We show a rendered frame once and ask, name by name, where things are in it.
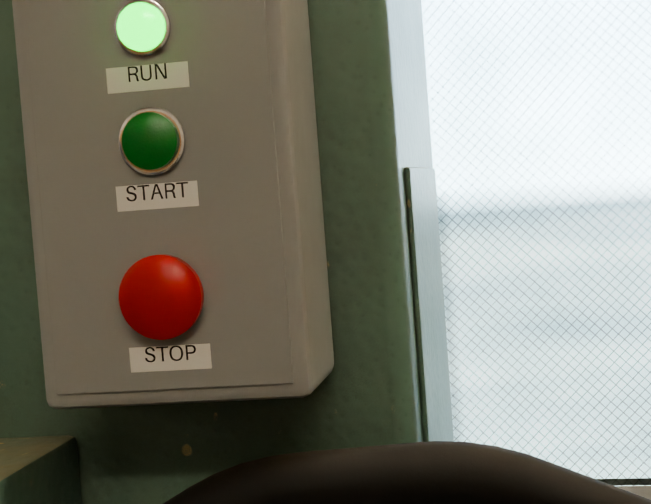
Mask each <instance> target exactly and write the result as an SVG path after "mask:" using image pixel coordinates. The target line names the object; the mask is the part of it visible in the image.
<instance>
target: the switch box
mask: <svg viewBox="0 0 651 504"><path fill-rule="evenodd" d="M130 1H132V0H12V7H13V18H14V30H15V41H16V53H17V64H18V76H19V87H20V99H21V111H22V122H23V134H24V145H25V157H26V168H27V180H28V191H29V203H30V215H31V226H32V238H33V249H34V261H35V272H36V284H37V295H38V307H39V319H40V330H41V342H42V353H43V365H44V376H45V388H46V399H47V402H48V405H49V406H50V407H52V408H55V409H76V408H97V407H118V406H139V405H160V404H181V403H202V402H223V401H244V400H265V399H286V398H303V397H305V396H308V395H310V394H311V393H312V392H313V391H314V390H315V389H316V388H317V387H318V386H319V385H320V383H321V382H322V381H323V380H324V379H325V378H326V377H327V376H328V375H329V374H330V373H331V372H332V370H333V367H334V352H333V339H332V325H331V312H330V298H329V285H328V271H327V258H326V245H325V231H324V218H323V204H322V191H321V177H320V164H319V150H318V137H317V123H316V110H315V97H314V83H313V70H312V56H311V43H310V29H309V16H308V2H307V0H152V1H154V2H156V3H158V4H159V5H161V6H162V7H163V8H164V9H165V11H166V12H167V14H168V16H169V19H170V23H171V32H170V37H169V39H168V41H167V43H166V44H165V46H164V47H163V48H162V49H161V50H160V51H158V52H157V53H155V54H153V55H150V56H137V55H133V54H131V53H129V52H127V51H126V50H124V49H123V47H122V46H121V45H120V44H119V42H118V41H117V38H116V35H115V20H116V17H117V14H118V12H119V11H120V9H121V8H122V7H123V6H124V5H125V4H127V3H128V2H130ZM183 61H188V73H189V86H190V87H181V88H170V89H158V90H147V91H136V92H124V93H113V94H108V90H107V78H106V68H117V67H128V66H139V65H150V64H161V63H172V62H183ZM146 107H156V108H161V109H164V110H166V111H168V112H170V113H171V114H173V115H174V116H175V117H176V118H177V119H178V120H179V122H180V124H181V125H182V127H183V130H184V133H185V149H184V153H183V155H182V158H181V159H180V161H179V162H178V164H177V165H176V166H175V167H174V168H172V169H171V170H169V171H168V172H165V173H163V174H159V175H145V174H141V173H139V172H137V171H135V170H133V169H132V168H131V167H129V165H128V164H127V163H126V162H125V161H124V159H123V157H122V155H121V153H120V150H119V144H118V140H119V132H120V129H121V127H122V124H123V123H124V121H125V120H126V119H127V118H128V117H129V116H130V115H131V114H132V113H133V112H135V111H137V110H139V109H141V108H146ZM196 180H197V186H198V199H199V206H190V207H177V208H163V209H149V210H136V211H122V212H118V210H117V198H116V187H118V186H131V185H144V184H157V183H170V182H183V181H196ZM158 254H166V255H172V256H175V257H178V258H180V259H182V260H183V261H185V262H186V263H188V264H189V265H190V266H191V267H192V268H193V269H194V271H195V272H196V273H197V275H198V277H199V279H200V281H201V284H202V287H203V293H204V302H203V308H202V311H201V314H200V316H199V318H198V320H197V321H196V322H195V324H194V325H193V326H192V327H191V328H190V329H189V330H187V331H186V332H185V333H183V334H181V335H179V336H177V337H174V338H171V339H166V340H156V339H150V338H147V337H145V336H143V335H141V334H139V333H137V332H136V331H135V330H134V329H133V328H132V327H131V326H130V325H129V324H128V323H127V321H126V320H125V318H124V316H123V314H122V312H121V309H120V305H119V287H120V284H121V281H122V279H123V277H124V275H125V273H126V272H127V270H128V269H129V268H130V267H131V266H132V265H133V264H134V263H136V262H137V261H139V260H141V259H142V258H145V257H148V256H152V255H158ZM208 343H210V350H211V362H212V368H211V369H192V370H173V371H153V372H134V373H131V367H130V355H129V348H135V347H153V346H171V345H189V344H208Z"/></svg>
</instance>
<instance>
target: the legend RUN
mask: <svg viewBox="0 0 651 504"><path fill-rule="evenodd" d="M106 78H107V90H108V94H113V93H124V92H136V91H147V90H158V89H170V88H181V87H190V86H189V73H188V61H183V62H172V63H161V64H150V65H139V66H128V67H117V68H106Z"/></svg>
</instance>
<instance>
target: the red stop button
mask: <svg viewBox="0 0 651 504"><path fill-rule="evenodd" d="M203 302H204V293H203V287H202V284H201V281H200V279H199V277H198V275H197V273H196V272H195V271H194V269H193V268H192V267H191V266H190V265H189V264H188V263H186V262H185V261H183V260H182V259H180V258H178V257H175V256H172V255H166V254H158V255H152V256H148V257H145V258H142V259H141V260H139V261H137V262H136V263H134V264H133V265H132V266H131V267H130V268H129V269H128V270H127V272H126V273H125V275H124V277H123V279H122V281H121V284H120V287H119V305H120V309H121V312H122V314H123V316H124V318H125V320H126V321H127V323H128V324H129V325H130V326H131V327H132V328H133V329H134V330H135V331H136V332H137V333H139V334H141V335H143V336H145V337H147V338H150V339H156V340H166V339H171V338H174V337H177V336H179V335H181V334H183V333H185V332H186V331H187V330H189V329H190V328H191V327H192V326H193V325H194V324H195V322H196V321H197V320H198V318H199V316H200V314H201V311H202V308H203Z"/></svg>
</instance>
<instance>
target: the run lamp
mask: <svg viewBox="0 0 651 504"><path fill-rule="evenodd" d="M170 32H171V23H170V19H169V16H168V14H167V12H166V11H165V9H164V8H163V7H162V6H161V5H159V4H158V3H156V2H154V1H152V0H132V1H130V2H128V3H127V4H125V5H124V6H123V7H122V8H121V9H120V11H119V12H118V14H117V17H116V20H115V35H116V38H117V41H118V42H119V44H120V45H121V46H122V47H123V49H124V50H126V51H127V52H129V53H131V54H133V55H137V56H150V55H153V54H155V53H157V52H158V51H160V50H161V49H162V48H163V47H164V46H165V44H166V43H167V41H168V39H169V37H170Z"/></svg>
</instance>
